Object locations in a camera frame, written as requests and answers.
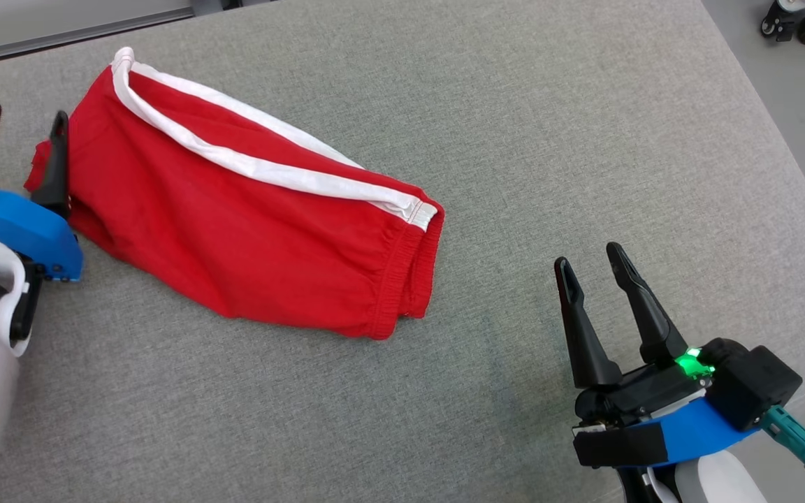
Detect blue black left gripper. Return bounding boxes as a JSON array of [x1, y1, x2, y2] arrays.
[[0, 103, 85, 283]]

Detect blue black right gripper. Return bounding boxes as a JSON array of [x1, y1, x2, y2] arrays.
[[553, 242, 804, 469]]

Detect red shorts with white stripe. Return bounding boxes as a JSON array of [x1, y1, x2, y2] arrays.
[[24, 46, 446, 342]]

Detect grey wall base rail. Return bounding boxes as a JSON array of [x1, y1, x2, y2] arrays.
[[0, 7, 198, 68]]

